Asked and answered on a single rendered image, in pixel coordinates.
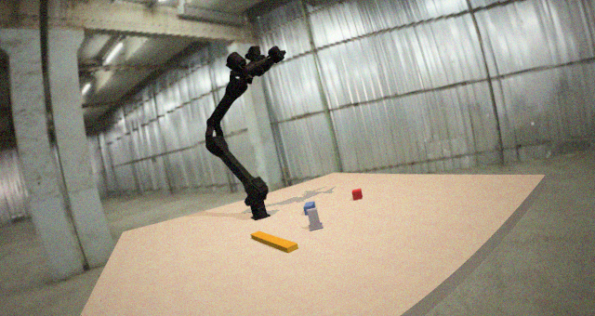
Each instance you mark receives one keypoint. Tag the orange bar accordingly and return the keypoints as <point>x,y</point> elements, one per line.
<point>276,242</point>

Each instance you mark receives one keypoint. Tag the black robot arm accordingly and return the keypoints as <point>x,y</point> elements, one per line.
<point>256,188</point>

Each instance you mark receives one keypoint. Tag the small red cube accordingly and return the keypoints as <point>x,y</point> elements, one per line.
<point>357,194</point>

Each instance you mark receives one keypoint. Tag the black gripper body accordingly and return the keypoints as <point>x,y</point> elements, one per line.
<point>265,63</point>

